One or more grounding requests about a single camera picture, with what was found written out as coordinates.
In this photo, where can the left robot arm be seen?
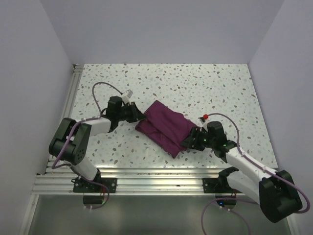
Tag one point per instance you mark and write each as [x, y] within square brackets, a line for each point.
[70, 141]

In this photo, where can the aluminium frame rails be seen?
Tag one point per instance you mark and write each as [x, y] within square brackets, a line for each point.
[155, 193]

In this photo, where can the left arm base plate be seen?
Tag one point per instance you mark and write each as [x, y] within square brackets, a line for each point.
[82, 186]

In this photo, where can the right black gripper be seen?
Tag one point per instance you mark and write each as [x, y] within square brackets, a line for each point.
[189, 142]

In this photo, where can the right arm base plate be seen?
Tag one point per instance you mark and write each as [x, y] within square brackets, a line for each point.
[216, 185]

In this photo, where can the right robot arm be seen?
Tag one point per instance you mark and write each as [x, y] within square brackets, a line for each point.
[272, 190]

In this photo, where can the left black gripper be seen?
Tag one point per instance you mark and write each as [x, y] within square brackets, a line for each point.
[136, 114]

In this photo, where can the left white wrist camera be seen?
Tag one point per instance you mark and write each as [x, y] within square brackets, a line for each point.
[126, 96]

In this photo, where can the purple cloth mat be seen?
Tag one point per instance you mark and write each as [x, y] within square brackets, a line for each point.
[165, 127]

